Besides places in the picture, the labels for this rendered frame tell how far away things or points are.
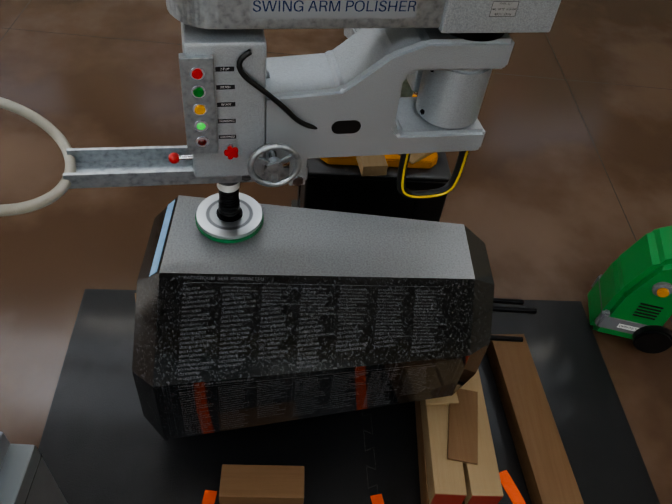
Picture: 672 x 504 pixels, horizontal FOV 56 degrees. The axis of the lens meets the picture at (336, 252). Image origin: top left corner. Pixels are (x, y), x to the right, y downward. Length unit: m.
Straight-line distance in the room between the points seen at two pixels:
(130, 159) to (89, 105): 2.30
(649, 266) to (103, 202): 2.67
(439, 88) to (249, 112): 0.54
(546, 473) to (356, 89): 1.65
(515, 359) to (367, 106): 1.52
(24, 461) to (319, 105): 1.17
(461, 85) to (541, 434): 1.50
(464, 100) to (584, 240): 2.02
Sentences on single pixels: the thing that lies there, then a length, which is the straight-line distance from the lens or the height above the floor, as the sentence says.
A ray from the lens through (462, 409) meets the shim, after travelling 2.53.
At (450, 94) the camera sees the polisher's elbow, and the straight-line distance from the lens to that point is 1.84.
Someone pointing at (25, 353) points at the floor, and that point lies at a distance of 3.01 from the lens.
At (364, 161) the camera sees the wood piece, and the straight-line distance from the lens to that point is 2.47.
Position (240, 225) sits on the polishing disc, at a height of 0.92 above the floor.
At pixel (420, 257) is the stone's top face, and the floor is 0.87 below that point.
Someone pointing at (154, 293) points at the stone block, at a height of 0.81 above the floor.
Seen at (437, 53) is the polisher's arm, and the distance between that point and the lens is 1.74.
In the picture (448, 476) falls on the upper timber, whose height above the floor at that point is 0.23.
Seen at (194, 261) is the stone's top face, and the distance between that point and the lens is 2.01.
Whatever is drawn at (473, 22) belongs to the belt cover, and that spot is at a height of 1.64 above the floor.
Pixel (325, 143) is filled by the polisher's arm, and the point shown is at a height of 1.27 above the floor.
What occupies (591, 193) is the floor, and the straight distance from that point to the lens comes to 4.08.
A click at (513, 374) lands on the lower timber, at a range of 2.85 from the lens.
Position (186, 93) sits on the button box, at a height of 1.46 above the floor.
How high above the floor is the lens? 2.36
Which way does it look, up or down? 47 degrees down
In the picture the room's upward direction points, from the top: 8 degrees clockwise
